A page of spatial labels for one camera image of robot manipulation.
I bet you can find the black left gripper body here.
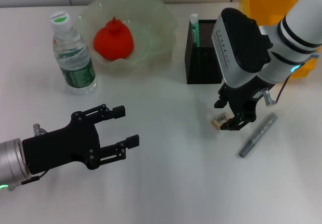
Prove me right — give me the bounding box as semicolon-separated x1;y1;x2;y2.
22;111;101;176

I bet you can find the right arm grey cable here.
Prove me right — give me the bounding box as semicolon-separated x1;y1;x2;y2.
261;52;320;108

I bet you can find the yellow plastic bin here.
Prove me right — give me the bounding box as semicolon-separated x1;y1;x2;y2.
240;0;318;79

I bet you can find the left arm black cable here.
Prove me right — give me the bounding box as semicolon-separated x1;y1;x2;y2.
21;170;49;186

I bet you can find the clear green-label water bottle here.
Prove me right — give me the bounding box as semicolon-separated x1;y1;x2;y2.
50;11;98;95

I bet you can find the beige eraser with barcode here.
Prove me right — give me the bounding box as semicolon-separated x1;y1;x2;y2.
211;112;231;129

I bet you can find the pale green glass fruit plate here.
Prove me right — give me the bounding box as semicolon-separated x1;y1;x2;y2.
75;0;178;77

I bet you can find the grey marker pen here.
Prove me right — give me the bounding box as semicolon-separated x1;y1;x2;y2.
238;112;279;159

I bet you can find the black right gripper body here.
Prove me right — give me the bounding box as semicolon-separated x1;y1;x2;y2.
220;76;268;119

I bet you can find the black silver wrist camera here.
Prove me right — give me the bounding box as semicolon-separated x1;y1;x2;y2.
212;7;274;89

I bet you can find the black mesh pen holder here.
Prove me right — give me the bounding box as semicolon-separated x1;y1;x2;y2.
184;19;228;85

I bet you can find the red-orange toy orange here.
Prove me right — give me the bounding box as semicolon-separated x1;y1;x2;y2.
93;17;135;60

